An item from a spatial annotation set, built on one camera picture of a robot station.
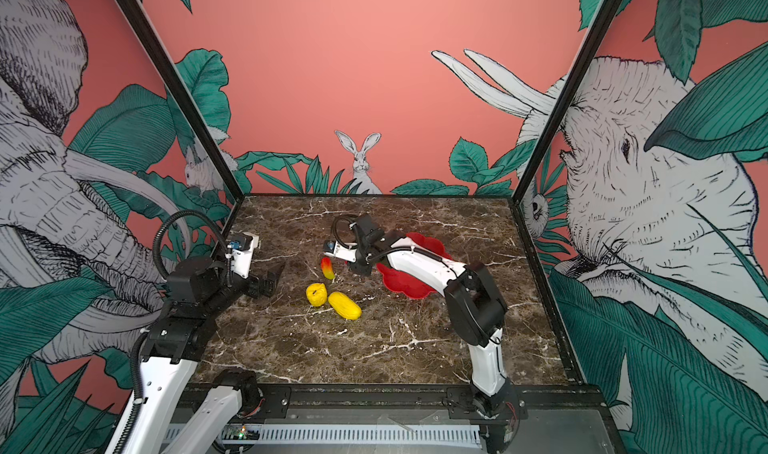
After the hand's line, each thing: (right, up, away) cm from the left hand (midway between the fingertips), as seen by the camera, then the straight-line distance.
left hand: (263, 253), depth 70 cm
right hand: (+18, -2, +18) cm, 25 cm away
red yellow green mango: (+9, -7, +27) cm, 29 cm away
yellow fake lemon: (+16, -18, +18) cm, 30 cm away
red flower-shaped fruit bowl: (+34, -13, +28) cm, 46 cm away
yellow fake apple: (+8, -14, +18) cm, 24 cm away
